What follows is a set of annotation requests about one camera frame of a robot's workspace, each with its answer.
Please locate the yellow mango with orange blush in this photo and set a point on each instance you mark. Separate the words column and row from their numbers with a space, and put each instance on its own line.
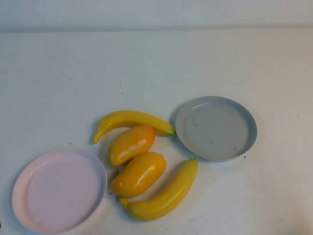
column 129, row 144

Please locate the pink round plate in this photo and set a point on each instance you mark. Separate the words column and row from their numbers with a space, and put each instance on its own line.
column 61, row 191

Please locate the yellow banana with green tip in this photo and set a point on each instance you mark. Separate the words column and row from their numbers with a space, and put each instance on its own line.
column 127, row 117

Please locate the blue-grey round plate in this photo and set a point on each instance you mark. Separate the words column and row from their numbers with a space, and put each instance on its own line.
column 215, row 132

